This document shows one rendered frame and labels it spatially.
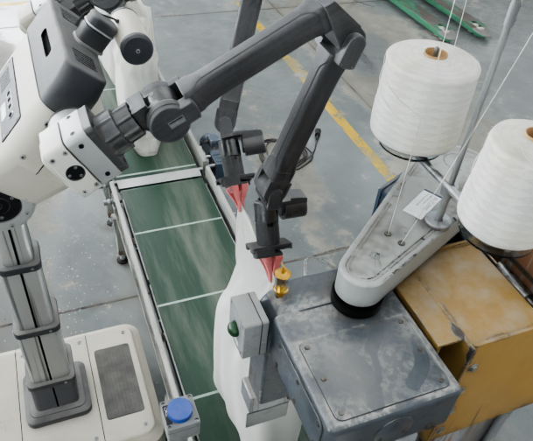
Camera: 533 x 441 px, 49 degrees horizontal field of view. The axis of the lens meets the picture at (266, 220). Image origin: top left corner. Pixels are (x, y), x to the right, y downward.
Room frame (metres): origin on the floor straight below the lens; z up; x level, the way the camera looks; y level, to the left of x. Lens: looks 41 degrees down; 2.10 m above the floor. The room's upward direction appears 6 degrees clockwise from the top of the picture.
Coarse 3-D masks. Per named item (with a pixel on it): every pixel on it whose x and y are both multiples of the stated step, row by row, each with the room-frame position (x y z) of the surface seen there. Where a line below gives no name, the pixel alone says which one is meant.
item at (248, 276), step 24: (240, 216) 1.24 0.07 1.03; (240, 240) 1.23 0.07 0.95; (240, 264) 1.21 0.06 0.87; (240, 288) 1.13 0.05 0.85; (264, 288) 1.02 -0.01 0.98; (216, 312) 1.13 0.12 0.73; (216, 336) 1.11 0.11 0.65; (216, 360) 1.09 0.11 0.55; (240, 360) 0.94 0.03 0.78; (216, 384) 1.08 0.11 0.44; (240, 384) 0.92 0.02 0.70; (240, 408) 0.90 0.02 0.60; (288, 408) 0.85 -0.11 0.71; (240, 432) 0.89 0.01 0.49; (264, 432) 0.83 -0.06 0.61; (288, 432) 0.86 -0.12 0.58
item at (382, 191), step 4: (396, 176) 1.12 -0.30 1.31; (392, 180) 1.10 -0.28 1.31; (396, 180) 1.11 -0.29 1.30; (384, 184) 1.09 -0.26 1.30; (388, 184) 1.09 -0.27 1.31; (392, 184) 1.09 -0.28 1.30; (380, 188) 1.07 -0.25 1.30; (384, 188) 1.08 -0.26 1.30; (388, 188) 1.08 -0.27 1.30; (380, 192) 1.07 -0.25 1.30; (384, 192) 1.06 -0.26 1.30; (388, 192) 1.06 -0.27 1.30; (376, 196) 1.07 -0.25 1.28; (380, 196) 1.07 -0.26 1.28; (384, 196) 1.06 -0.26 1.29; (376, 200) 1.07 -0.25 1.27; (380, 200) 1.07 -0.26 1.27; (376, 204) 1.07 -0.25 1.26; (376, 208) 1.07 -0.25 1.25; (372, 212) 1.08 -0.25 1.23
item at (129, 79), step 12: (144, 12) 2.58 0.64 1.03; (144, 24) 2.37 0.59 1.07; (120, 60) 2.49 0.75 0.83; (156, 60) 2.50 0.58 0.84; (120, 72) 2.43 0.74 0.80; (132, 72) 2.39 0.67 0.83; (144, 72) 2.39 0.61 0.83; (156, 72) 2.45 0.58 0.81; (120, 84) 2.45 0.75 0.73; (132, 84) 2.39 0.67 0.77; (144, 84) 2.40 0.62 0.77; (120, 96) 2.45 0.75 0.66; (144, 144) 2.40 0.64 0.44; (156, 144) 2.42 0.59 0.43; (144, 156) 2.37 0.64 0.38
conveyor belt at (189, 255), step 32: (128, 192) 2.08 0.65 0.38; (160, 192) 2.10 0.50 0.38; (192, 192) 2.13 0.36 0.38; (160, 224) 1.89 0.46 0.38; (192, 224) 1.91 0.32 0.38; (224, 224) 1.93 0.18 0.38; (160, 256) 1.69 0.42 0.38; (192, 256) 1.71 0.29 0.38; (224, 256) 1.73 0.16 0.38; (160, 288) 1.52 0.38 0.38; (192, 288) 1.54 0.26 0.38; (224, 288) 1.55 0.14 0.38; (192, 320) 1.38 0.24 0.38; (192, 352) 1.24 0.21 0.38; (192, 384) 1.11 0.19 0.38; (224, 416) 1.00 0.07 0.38
